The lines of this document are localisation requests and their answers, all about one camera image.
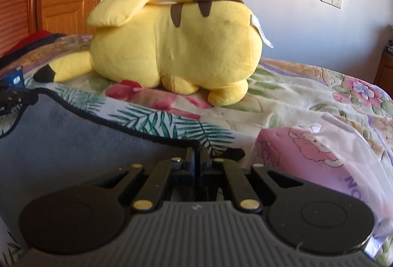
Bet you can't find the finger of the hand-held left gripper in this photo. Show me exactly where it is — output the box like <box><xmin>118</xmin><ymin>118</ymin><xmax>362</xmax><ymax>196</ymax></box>
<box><xmin>0</xmin><ymin>87</ymin><xmax>39</xmax><ymax>139</ymax></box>
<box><xmin>0</xmin><ymin>67</ymin><xmax>26</xmax><ymax>90</ymax></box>

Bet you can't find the beige floral blanket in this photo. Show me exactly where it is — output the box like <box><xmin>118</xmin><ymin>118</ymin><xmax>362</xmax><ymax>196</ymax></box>
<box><xmin>0</xmin><ymin>34</ymin><xmax>393</xmax><ymax>194</ymax></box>

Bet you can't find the dark cloth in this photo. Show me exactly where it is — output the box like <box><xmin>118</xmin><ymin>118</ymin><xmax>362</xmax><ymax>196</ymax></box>
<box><xmin>0</xmin><ymin>34</ymin><xmax>67</xmax><ymax>70</ymax></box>

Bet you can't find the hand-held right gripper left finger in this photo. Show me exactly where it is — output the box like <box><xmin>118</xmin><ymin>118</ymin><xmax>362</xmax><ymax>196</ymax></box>
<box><xmin>100</xmin><ymin>147</ymin><xmax>198</xmax><ymax>214</ymax></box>

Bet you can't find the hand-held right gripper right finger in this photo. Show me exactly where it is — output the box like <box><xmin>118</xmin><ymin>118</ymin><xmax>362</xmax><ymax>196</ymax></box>
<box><xmin>199</xmin><ymin>150</ymin><xmax>304</xmax><ymax>214</ymax></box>

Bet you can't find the wooden nightstand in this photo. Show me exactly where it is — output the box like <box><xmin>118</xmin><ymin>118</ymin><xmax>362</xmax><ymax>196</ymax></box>
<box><xmin>375</xmin><ymin>51</ymin><xmax>393</xmax><ymax>89</ymax></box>

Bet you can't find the pink cartoon print cloth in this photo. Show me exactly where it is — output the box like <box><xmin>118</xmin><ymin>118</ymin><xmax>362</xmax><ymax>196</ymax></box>
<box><xmin>246</xmin><ymin>121</ymin><xmax>393</xmax><ymax>267</ymax></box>

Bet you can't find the red cloth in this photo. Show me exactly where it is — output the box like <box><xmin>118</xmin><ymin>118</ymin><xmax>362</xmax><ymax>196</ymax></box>
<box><xmin>18</xmin><ymin>29</ymin><xmax>52</xmax><ymax>44</ymax></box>

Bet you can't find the yellow plush toy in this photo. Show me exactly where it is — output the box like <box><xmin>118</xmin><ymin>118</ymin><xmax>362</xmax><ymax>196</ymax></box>
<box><xmin>33</xmin><ymin>0</ymin><xmax>275</xmax><ymax>107</ymax></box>

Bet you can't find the leaf print bed sheet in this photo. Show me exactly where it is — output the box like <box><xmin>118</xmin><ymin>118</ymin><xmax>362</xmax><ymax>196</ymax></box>
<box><xmin>0</xmin><ymin>72</ymin><xmax>246</xmax><ymax>267</ymax></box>

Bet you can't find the grey towel with black edge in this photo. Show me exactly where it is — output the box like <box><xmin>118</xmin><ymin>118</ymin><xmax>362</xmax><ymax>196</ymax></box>
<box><xmin>0</xmin><ymin>87</ymin><xmax>246</xmax><ymax>244</ymax></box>

